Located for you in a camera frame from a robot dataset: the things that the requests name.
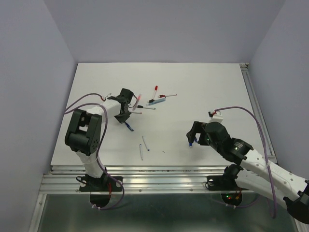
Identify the aluminium rail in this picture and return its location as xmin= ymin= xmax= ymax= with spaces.
xmin=239 ymin=63 xmax=278 ymax=164
xmin=28 ymin=165 xmax=302 ymax=232

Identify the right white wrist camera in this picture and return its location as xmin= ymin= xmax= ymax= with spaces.
xmin=208 ymin=111 xmax=223 ymax=123

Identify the aluminium front rail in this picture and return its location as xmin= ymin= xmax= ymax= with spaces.
xmin=28 ymin=165 xmax=302 ymax=232

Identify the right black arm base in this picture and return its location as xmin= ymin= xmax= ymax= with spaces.
xmin=205 ymin=164 xmax=243 ymax=207

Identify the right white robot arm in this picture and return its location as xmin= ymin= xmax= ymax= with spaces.
xmin=186 ymin=121 xmax=309 ymax=224

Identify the thin pen black cap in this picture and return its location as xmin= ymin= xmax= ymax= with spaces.
xmin=137 ymin=105 xmax=156 ymax=110

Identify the uncapped white blue marker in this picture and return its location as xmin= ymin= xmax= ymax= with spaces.
xmin=142 ymin=136 xmax=150 ymax=151

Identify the white marker red cap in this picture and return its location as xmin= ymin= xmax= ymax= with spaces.
xmin=152 ymin=86 xmax=158 ymax=100

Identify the white marker blue cap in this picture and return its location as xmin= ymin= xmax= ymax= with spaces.
xmin=139 ymin=144 xmax=143 ymax=160

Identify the aluminium right side rail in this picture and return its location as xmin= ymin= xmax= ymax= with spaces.
xmin=239 ymin=63 xmax=278 ymax=164

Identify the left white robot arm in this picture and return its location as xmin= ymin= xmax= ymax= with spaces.
xmin=65 ymin=88 xmax=135 ymax=190

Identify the thin white red pen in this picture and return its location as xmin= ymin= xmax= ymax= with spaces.
xmin=158 ymin=94 xmax=178 ymax=98

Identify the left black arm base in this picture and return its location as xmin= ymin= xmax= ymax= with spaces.
xmin=76 ymin=174 xmax=124 ymax=210

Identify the light blue pen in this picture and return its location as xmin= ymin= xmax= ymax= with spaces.
xmin=146 ymin=98 xmax=166 ymax=106

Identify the blue ballpoint pen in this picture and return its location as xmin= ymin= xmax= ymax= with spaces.
xmin=125 ymin=122 xmax=134 ymax=131

